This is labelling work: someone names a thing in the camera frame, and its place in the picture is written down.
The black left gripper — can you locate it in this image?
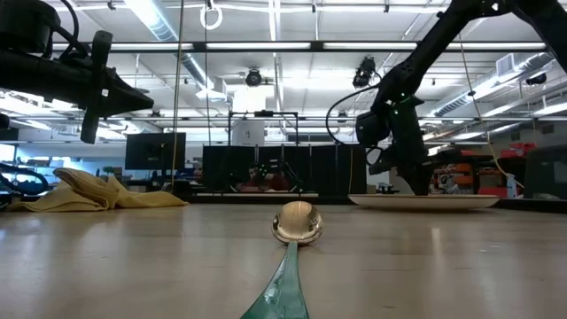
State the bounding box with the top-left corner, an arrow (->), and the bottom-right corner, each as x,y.
66,29 -> 155,144

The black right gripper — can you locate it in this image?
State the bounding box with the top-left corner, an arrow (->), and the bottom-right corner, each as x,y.
367,95 -> 444,196

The yellow round plate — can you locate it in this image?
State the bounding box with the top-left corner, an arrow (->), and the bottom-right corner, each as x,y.
347,193 -> 501,211

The gold spoon green handle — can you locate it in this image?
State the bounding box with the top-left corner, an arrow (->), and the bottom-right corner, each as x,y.
240,200 -> 324,319

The black monitor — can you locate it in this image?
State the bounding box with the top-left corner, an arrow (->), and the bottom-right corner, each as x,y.
124,132 -> 187,171

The black overhead light bar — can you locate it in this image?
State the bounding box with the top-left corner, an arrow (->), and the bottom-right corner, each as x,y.
51,40 -> 548,55

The yellow cloth napkin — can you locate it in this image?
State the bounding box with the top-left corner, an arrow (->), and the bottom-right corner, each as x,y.
6,167 -> 190,213

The black partition screen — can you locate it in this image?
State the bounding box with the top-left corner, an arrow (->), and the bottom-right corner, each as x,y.
202,144 -> 368,196

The red storage bin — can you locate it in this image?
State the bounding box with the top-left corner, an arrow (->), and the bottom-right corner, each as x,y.
500,141 -> 537,159

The round black ceiling fixture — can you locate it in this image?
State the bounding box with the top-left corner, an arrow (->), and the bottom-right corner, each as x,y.
245,67 -> 263,88

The person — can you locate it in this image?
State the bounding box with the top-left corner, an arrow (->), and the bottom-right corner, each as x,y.
237,163 -> 291,192

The thin hanging cord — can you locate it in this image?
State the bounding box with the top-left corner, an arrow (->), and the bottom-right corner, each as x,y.
170,0 -> 185,191

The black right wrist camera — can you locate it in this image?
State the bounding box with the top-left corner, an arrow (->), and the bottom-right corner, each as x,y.
355,110 -> 391,148

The white cable loop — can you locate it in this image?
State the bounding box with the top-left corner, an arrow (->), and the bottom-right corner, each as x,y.
198,0 -> 224,31

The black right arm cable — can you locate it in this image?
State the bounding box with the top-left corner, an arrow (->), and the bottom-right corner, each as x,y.
325,83 -> 384,165

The black camera on mount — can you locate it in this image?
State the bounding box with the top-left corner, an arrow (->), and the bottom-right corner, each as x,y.
352,56 -> 377,89

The black hose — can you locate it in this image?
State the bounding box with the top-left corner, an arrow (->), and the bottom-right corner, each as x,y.
0,161 -> 50,197

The black aluminium table frame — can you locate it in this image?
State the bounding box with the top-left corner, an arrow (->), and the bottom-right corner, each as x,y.
190,193 -> 567,212

